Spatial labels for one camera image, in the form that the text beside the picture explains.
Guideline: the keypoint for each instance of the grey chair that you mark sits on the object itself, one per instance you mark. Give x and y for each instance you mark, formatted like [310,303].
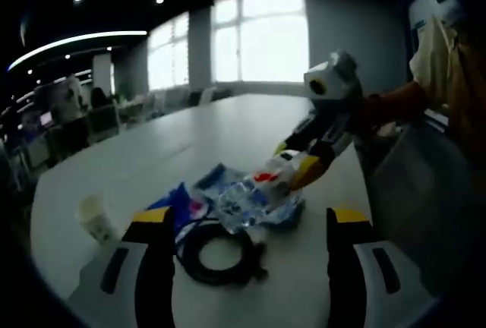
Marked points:
[417,210]

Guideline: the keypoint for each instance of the clear bag with red-white item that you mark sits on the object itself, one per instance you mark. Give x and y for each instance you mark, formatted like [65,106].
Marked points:
[266,187]

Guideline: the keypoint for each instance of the white paper cup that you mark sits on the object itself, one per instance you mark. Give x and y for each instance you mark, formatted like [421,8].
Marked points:
[96,221]

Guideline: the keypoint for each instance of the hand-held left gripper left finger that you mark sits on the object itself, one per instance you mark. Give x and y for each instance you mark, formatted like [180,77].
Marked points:
[152,267]

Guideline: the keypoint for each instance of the person in yellow jacket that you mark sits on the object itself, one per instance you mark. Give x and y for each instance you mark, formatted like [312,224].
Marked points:
[455,96]

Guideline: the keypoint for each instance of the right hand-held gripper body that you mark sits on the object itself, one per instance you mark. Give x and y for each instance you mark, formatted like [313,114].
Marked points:
[334,92]

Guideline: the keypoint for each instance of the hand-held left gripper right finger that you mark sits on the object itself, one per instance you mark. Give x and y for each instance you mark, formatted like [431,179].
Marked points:
[341,267]

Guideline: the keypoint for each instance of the blue tissue pack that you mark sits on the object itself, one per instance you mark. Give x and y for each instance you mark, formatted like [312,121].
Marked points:
[182,206]

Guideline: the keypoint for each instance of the clear bag with blue print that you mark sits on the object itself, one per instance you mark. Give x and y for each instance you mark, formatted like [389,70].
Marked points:
[212,181]

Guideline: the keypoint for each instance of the white table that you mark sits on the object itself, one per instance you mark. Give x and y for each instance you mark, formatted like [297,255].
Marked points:
[171,142]

